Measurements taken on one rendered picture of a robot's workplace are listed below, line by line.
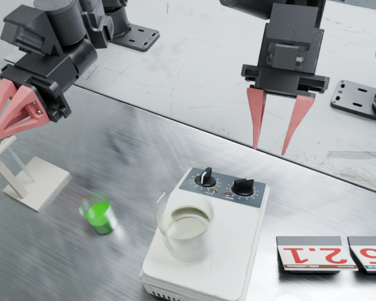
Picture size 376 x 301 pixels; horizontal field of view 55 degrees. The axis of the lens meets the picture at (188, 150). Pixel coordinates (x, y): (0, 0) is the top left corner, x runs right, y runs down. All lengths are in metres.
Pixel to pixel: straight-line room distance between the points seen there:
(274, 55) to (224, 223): 0.21
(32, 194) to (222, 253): 0.34
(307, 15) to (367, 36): 0.52
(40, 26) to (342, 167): 0.50
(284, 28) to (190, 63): 0.43
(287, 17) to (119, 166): 0.38
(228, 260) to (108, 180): 0.27
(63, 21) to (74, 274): 0.36
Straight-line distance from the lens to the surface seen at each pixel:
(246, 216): 0.47
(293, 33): 0.38
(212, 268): 0.44
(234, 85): 0.74
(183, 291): 0.46
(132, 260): 0.55
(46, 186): 0.65
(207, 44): 0.84
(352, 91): 0.75
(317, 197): 0.60
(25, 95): 0.55
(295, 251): 0.54
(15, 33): 0.53
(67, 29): 0.57
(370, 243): 0.58
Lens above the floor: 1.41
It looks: 53 degrees down
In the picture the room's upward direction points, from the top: 7 degrees counter-clockwise
